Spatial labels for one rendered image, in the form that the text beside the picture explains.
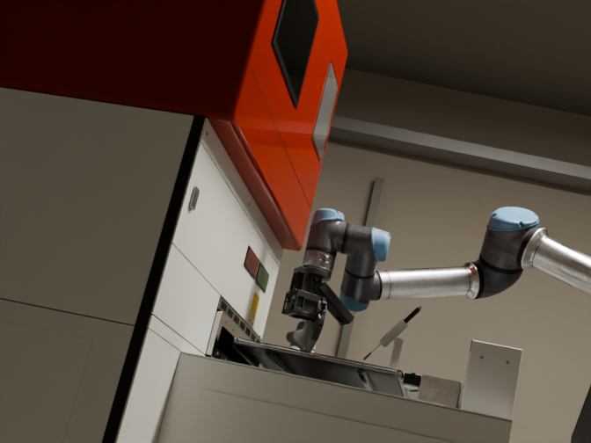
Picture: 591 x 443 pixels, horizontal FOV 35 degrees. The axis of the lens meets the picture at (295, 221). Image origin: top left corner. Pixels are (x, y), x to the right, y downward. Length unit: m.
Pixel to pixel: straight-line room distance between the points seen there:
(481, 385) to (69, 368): 0.74
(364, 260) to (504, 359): 0.56
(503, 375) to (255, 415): 0.46
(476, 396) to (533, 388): 2.60
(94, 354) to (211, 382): 0.25
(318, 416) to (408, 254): 2.74
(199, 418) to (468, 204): 2.94
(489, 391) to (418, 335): 2.56
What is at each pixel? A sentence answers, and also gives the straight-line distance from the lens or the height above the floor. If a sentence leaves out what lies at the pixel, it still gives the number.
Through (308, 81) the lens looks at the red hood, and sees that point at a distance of 2.24.
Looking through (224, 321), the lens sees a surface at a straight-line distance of 2.02.
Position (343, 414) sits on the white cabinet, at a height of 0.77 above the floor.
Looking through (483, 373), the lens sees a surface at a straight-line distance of 1.80.
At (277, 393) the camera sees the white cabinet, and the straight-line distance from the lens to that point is 1.76.
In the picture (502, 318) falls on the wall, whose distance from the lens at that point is 4.42.
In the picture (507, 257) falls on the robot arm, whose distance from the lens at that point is 2.40.
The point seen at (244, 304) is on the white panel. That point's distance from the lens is 2.20.
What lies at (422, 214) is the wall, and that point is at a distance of 4.49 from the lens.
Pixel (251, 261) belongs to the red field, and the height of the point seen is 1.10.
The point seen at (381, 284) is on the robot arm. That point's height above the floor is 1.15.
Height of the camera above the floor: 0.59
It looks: 17 degrees up
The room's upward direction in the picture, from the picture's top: 13 degrees clockwise
